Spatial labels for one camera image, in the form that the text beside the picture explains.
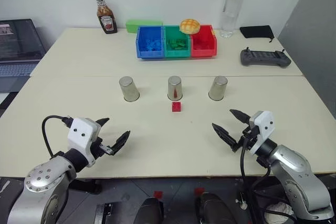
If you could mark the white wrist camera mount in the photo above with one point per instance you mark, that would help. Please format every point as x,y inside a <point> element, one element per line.
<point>265,127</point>
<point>80,132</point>

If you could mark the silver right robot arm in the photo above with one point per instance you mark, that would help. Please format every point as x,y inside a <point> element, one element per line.
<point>296,176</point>

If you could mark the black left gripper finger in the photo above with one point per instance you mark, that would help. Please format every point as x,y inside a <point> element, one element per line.
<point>103,121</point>
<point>119,142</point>

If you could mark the grey handheld controller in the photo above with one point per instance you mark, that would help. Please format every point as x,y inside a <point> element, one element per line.
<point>263,58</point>

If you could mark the light green box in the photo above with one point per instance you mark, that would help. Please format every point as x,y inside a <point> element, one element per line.
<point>134,26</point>

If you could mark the clear bottle with green lid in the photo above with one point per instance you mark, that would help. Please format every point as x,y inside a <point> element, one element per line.
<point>232,11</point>

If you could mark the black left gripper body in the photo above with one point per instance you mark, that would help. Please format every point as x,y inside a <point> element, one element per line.
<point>97,148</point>

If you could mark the grey laptop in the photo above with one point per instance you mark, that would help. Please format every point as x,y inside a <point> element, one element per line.
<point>18,48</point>

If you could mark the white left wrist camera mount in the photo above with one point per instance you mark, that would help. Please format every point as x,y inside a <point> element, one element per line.
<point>80,132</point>

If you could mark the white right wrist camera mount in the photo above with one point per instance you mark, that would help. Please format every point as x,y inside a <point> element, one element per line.
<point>265,127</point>

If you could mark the red storage bin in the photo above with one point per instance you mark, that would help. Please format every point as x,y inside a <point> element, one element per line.
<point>207,40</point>

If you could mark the grey partition panel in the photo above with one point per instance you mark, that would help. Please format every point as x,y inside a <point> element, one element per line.
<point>309,37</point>

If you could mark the blue storage bin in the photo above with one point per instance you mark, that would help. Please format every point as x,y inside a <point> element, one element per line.
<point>143,35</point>

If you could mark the yellow melon bun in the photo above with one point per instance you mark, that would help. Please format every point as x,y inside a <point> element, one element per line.
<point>190,26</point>

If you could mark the pile of blue bricks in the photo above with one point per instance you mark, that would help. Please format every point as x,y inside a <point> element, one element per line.
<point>151,45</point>

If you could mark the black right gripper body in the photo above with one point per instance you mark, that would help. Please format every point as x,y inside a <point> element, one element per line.
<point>249,136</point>

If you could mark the pile of green bricks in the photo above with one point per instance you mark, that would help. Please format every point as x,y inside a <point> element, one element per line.
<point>177,44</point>

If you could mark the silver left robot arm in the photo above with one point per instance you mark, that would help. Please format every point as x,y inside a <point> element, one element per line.
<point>39,178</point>

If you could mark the dark rounded shape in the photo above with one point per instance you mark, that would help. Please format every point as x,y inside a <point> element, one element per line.
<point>151,212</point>
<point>211,209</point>

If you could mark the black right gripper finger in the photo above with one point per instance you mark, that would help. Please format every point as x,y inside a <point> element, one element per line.
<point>225,136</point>
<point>241,116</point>

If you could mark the steel cup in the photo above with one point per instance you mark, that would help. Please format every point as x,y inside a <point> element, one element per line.
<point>175,87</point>
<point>128,89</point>
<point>218,89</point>

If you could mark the ketchup bottle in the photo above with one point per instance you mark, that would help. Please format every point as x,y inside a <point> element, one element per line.
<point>107,16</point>

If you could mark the black fabric pouch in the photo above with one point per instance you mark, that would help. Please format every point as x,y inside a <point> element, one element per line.
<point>256,32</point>

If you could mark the red toy brick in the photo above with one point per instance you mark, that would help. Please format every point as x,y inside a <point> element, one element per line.
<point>176,107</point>

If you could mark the green storage bin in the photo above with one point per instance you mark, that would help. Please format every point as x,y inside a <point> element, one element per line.
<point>170,35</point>

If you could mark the white crumpled cloth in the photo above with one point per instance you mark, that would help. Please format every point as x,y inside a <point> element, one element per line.
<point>281,209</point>

